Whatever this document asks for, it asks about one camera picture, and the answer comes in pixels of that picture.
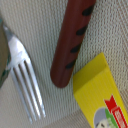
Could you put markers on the grey teal gripper finger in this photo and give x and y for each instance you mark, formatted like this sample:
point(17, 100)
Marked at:
point(4, 52)

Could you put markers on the brown toy sausage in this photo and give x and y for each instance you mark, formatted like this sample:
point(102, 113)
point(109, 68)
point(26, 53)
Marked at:
point(75, 23)

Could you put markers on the yellow butter box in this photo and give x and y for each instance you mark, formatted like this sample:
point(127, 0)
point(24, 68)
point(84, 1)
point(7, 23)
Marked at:
point(97, 95)

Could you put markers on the woven beige placemat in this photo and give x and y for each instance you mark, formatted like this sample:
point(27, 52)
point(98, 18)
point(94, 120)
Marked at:
point(37, 24)

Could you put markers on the fork with orange handle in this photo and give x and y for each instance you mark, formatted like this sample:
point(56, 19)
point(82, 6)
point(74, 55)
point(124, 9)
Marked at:
point(24, 77)

